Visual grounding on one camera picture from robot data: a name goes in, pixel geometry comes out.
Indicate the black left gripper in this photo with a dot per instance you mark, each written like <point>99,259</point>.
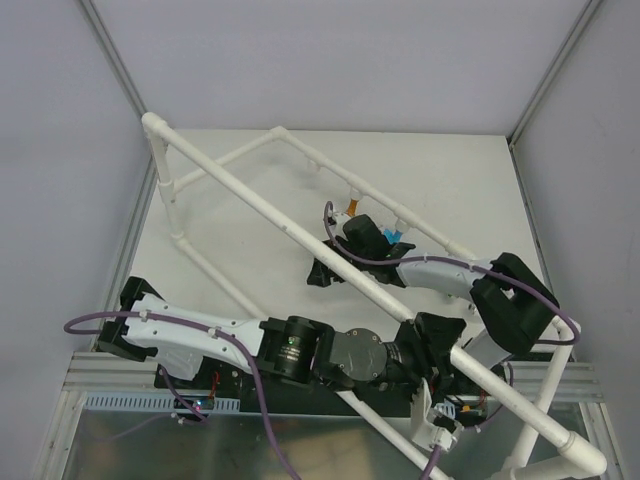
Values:
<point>435,340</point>

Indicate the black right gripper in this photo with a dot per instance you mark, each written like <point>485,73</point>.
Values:
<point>329,265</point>

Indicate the white PVC pipe frame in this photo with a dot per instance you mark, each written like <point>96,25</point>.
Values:
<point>544,450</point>

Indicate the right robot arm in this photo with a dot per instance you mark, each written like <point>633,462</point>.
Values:
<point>509,299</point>

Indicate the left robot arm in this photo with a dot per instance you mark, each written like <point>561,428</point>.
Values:
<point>297,351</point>

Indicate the orange water faucet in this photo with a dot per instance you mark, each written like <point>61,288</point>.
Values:
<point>353,206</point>

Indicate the blue water faucet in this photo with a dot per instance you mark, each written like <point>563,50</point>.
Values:
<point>393,236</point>

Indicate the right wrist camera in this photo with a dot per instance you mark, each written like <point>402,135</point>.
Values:
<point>336,220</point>

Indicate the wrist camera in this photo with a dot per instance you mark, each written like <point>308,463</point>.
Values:
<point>336,220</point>
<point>433,425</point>

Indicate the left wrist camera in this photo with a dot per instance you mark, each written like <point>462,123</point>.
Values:
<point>433,425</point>

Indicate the left white cable duct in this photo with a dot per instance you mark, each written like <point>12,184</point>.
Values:
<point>158,402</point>

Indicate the aluminium front rail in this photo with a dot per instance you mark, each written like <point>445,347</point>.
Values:
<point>104,372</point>

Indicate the left aluminium frame post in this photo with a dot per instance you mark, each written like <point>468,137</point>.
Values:
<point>112,55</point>

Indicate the aluminium frame post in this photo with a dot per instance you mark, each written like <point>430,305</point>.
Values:
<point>577,30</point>
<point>112,55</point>

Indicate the right aluminium frame post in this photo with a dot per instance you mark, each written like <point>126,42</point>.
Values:
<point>577,30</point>

